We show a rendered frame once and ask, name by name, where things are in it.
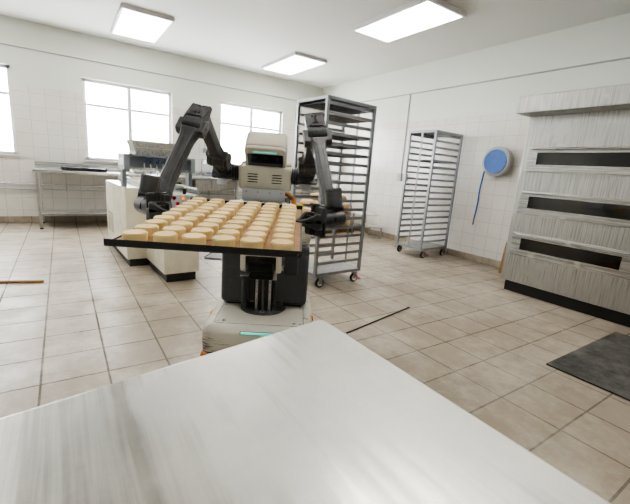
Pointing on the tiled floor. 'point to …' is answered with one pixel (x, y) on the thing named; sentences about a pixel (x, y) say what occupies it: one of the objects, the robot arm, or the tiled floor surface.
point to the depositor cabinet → (124, 219)
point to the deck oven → (585, 204)
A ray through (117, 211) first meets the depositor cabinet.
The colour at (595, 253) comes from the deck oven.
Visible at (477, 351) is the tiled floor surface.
